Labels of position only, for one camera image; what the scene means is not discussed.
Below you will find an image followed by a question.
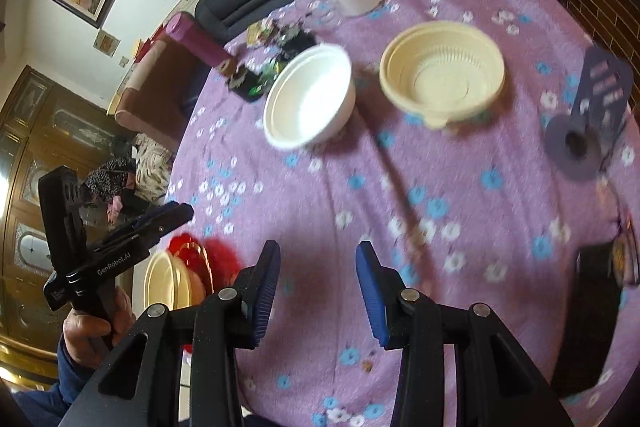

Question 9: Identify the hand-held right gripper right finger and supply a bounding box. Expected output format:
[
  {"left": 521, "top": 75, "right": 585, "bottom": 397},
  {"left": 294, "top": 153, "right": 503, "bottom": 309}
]
[{"left": 356, "top": 242, "right": 576, "bottom": 427}]

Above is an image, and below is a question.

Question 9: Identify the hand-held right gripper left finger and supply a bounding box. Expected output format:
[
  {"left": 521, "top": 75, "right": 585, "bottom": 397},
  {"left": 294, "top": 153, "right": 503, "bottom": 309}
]
[{"left": 60, "top": 239, "right": 282, "bottom": 427}]

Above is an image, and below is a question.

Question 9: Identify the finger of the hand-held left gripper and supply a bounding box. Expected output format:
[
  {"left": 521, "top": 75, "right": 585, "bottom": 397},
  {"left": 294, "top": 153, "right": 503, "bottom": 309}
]
[
  {"left": 131, "top": 202, "right": 176, "bottom": 230},
  {"left": 90, "top": 203, "right": 195, "bottom": 253}
]

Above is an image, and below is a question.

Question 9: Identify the red glass plate gold rim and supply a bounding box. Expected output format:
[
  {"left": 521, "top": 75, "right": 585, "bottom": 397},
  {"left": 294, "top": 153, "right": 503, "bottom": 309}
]
[
  {"left": 180, "top": 239, "right": 217, "bottom": 308},
  {"left": 169, "top": 234, "right": 211, "bottom": 278}
]

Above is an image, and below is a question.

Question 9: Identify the cream ribbed plastic bowl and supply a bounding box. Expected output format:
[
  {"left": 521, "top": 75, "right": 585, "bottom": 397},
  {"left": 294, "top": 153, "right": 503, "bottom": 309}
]
[
  {"left": 379, "top": 21, "right": 506, "bottom": 128},
  {"left": 144, "top": 249, "right": 201, "bottom": 313}
]

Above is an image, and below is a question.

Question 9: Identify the white foam bowl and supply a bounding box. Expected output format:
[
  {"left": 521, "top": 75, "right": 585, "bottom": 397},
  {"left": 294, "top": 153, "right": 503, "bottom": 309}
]
[{"left": 263, "top": 44, "right": 357, "bottom": 150}]

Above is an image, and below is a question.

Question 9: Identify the person's left forearm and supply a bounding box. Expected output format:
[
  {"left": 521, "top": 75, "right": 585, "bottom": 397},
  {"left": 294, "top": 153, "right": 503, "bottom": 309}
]
[{"left": 10, "top": 334, "right": 116, "bottom": 427}]

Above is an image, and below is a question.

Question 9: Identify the person's left hand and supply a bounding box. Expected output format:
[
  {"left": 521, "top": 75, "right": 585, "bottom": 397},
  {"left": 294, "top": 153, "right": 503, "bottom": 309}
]
[{"left": 62, "top": 287, "right": 138, "bottom": 368}]

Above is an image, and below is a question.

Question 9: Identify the printed blanket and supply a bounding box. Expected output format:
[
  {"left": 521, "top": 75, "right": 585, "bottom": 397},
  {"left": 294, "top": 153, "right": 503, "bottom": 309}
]
[{"left": 135, "top": 134, "right": 173, "bottom": 202}]

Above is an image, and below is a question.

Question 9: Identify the wooden glass-door cabinet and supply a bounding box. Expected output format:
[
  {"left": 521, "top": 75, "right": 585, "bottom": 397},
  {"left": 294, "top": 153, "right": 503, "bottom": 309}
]
[{"left": 0, "top": 66, "right": 136, "bottom": 358}]

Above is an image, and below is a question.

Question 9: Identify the purple floral tablecloth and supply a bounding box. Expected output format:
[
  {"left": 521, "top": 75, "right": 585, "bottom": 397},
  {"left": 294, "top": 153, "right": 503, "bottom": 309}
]
[{"left": 165, "top": 0, "right": 640, "bottom": 427}]

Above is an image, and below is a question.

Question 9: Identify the brown armchair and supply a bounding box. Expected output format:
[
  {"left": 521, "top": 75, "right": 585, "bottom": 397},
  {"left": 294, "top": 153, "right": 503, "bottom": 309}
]
[{"left": 114, "top": 39, "right": 213, "bottom": 152}]

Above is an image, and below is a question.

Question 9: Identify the black pot with brown figure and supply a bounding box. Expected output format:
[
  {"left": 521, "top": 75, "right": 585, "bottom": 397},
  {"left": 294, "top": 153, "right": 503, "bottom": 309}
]
[{"left": 217, "top": 59, "right": 266, "bottom": 102}]

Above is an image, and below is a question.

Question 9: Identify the green snack packet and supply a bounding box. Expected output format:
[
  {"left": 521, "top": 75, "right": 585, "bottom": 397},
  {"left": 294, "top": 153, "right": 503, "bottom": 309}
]
[{"left": 252, "top": 62, "right": 286, "bottom": 95}]

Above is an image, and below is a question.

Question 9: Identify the red box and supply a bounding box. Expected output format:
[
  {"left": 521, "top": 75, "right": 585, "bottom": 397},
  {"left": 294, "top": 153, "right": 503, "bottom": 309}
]
[{"left": 135, "top": 27, "right": 168, "bottom": 58}]

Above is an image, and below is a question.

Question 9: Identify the small framed picture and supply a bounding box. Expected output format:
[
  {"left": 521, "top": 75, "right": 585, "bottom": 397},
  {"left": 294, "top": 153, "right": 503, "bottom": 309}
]
[{"left": 94, "top": 30, "right": 120, "bottom": 56}]

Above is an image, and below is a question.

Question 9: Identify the purple thermos bottle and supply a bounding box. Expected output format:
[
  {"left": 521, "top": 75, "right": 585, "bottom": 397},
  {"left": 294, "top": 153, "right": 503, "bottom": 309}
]
[{"left": 165, "top": 13, "right": 236, "bottom": 68}]

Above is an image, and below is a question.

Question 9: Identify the yellow snack packet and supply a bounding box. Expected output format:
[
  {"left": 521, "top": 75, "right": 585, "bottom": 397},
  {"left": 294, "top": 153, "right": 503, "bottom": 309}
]
[{"left": 247, "top": 21, "right": 276, "bottom": 45}]

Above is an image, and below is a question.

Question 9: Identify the purple metal phone stand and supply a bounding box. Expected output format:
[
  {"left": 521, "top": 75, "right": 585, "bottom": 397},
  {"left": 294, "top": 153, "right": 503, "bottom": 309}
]
[{"left": 545, "top": 46, "right": 633, "bottom": 182}]

